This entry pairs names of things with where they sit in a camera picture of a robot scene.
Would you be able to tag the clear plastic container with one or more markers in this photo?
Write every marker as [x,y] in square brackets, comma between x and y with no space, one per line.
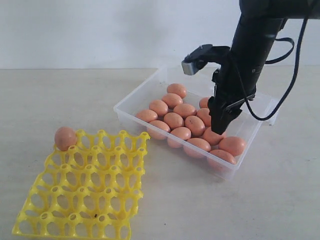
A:
[198,86]

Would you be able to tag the yellow plastic egg tray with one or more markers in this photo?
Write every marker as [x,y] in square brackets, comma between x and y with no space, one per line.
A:
[89,192]

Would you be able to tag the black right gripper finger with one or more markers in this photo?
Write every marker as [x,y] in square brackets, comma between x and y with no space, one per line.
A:
[230,113]
[216,114]

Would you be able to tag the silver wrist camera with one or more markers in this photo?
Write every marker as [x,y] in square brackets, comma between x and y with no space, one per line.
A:
[197,59]

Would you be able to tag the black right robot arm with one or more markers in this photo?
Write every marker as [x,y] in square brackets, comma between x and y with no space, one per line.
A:
[241,64]

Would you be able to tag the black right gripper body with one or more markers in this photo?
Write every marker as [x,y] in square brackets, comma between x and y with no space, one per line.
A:
[231,90]

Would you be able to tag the brown egg front right corner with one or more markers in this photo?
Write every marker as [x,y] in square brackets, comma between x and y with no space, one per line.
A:
[223,155]

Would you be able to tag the brown egg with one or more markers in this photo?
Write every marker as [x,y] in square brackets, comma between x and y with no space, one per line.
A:
[64,138]
[160,125]
[204,115]
[185,110]
[177,88]
[203,103]
[147,115]
[172,100]
[159,106]
[233,144]
[173,120]
[183,133]
[197,143]
[213,138]

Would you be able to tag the brown egg centre speckled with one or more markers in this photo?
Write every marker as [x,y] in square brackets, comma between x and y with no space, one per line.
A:
[195,125]

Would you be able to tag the brown egg top back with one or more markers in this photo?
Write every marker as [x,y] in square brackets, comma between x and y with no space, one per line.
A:
[177,88]

